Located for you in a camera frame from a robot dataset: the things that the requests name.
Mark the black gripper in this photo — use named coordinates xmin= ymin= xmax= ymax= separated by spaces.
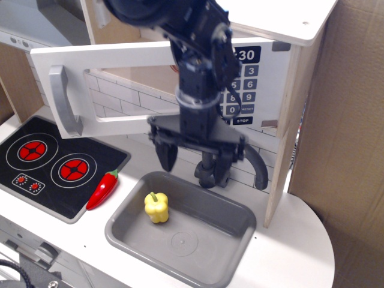
xmin=148 ymin=104 xmax=247 ymax=188

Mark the white microwave door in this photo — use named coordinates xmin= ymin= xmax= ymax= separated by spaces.
xmin=31 ymin=41 xmax=179 ymax=138

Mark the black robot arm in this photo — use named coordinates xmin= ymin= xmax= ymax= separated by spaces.
xmin=105 ymin=1 xmax=245 ymax=188

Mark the white toy microwave cabinet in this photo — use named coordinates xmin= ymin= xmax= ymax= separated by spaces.
xmin=80 ymin=0 xmax=339 ymax=229

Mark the dark grey toy faucet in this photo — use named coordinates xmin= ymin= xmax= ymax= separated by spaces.
xmin=194 ymin=144 xmax=269 ymax=190

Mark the yellow toy bell pepper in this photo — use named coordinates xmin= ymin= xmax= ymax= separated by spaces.
xmin=144 ymin=192 xmax=169 ymax=224

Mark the grey plastic sink basin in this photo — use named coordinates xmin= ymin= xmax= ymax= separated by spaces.
xmin=105 ymin=172 xmax=256 ymax=287

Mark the red toy chili pepper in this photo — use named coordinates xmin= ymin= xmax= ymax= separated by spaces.
xmin=86 ymin=169 xmax=119 ymax=211

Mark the black toy stovetop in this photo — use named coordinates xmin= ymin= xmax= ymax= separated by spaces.
xmin=1 ymin=116 xmax=131 ymax=224

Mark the brown cardboard box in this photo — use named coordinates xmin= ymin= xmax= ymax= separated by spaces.
xmin=289 ymin=1 xmax=383 ymax=287

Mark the grey oven knob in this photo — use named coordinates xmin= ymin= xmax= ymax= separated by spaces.
xmin=34 ymin=242 xmax=59 ymax=264

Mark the grey range hood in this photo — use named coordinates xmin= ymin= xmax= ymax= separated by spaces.
xmin=1 ymin=1 xmax=90 ymax=52

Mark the grey door handle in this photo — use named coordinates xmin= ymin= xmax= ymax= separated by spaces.
xmin=49 ymin=65 xmax=83 ymax=137

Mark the black braided cable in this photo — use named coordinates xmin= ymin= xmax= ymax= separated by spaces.
xmin=0 ymin=259 xmax=39 ymax=288

